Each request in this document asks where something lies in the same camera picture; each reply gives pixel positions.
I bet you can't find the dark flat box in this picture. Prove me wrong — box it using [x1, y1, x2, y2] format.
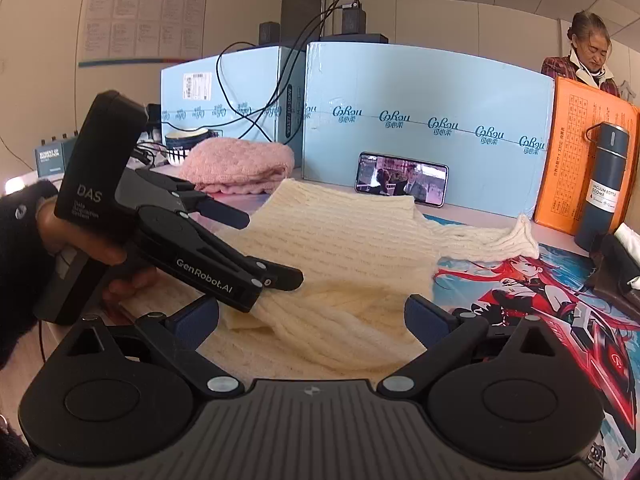
[319, 33, 390, 45]

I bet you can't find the pink knit cloth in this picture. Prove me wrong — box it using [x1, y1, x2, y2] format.
[177, 138, 296, 195]

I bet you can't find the large light blue carton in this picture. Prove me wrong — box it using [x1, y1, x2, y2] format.
[302, 41, 559, 219]

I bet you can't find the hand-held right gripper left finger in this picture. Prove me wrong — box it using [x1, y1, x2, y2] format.
[60, 295, 247, 401]

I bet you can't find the printed anime desk mat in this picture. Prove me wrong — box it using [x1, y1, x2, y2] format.
[420, 212, 640, 466]

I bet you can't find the orange printed box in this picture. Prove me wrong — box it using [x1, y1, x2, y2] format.
[532, 77, 640, 237]

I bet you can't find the small grey blue box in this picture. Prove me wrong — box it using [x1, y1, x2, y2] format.
[34, 132, 82, 179]

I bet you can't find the person's left hand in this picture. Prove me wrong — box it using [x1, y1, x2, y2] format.
[37, 204, 162, 312]

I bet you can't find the dark brown leather box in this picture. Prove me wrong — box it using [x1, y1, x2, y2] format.
[589, 232, 640, 302]

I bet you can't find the cream knit sweater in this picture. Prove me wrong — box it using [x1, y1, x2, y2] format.
[120, 179, 541, 380]

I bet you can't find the white cloth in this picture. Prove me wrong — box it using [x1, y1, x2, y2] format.
[613, 223, 640, 247]

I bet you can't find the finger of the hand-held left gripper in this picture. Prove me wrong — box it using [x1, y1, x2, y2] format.
[171, 179, 251, 231]
[240, 254, 305, 293]

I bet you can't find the wall poster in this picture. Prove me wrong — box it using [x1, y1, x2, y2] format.
[77, 0, 209, 69]

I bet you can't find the dark patterned bowl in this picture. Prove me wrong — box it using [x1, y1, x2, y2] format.
[164, 128, 221, 166]

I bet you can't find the dark blue vacuum bottle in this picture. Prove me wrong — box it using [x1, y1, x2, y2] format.
[573, 121, 631, 252]

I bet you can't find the black cable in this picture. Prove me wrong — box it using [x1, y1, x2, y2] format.
[270, 0, 359, 127]
[215, 41, 282, 142]

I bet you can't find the smartphone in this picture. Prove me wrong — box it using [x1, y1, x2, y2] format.
[354, 152, 450, 207]

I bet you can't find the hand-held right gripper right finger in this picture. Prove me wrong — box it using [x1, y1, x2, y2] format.
[376, 295, 569, 401]

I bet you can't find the light blue carton with label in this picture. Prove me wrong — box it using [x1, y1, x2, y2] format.
[159, 45, 307, 159]

